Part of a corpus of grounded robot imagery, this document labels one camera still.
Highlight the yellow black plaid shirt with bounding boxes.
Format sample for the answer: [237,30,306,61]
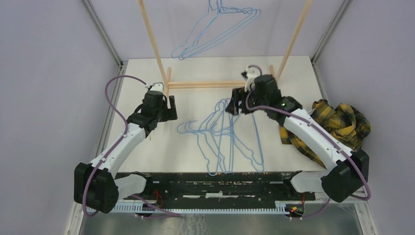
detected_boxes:
[279,99,371,167]

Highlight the wooden hanger rack frame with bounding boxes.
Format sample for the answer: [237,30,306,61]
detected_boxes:
[138,0,313,95]

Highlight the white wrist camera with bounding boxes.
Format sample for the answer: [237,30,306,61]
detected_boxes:
[241,65,262,92]
[145,82,164,93]

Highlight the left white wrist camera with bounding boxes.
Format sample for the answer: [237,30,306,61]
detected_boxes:
[145,82,164,93]

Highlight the purple cable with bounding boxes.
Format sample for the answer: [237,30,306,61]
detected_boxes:
[82,75,182,218]
[245,65,372,220]

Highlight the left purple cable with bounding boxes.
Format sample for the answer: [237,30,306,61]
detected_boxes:
[82,75,182,218]

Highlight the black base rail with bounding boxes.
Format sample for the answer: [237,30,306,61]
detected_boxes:
[137,172,316,210]

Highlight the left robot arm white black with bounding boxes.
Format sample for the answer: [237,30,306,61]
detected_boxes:
[73,91,178,216]

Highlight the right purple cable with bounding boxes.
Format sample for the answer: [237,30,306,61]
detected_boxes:
[245,65,372,220]

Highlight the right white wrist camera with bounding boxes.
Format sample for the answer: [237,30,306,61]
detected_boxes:
[241,65,262,92]

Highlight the white slotted cable duct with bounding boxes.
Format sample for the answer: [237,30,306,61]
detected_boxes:
[87,201,305,215]

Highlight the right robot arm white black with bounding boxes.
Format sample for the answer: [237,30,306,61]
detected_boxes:
[226,74,371,203]

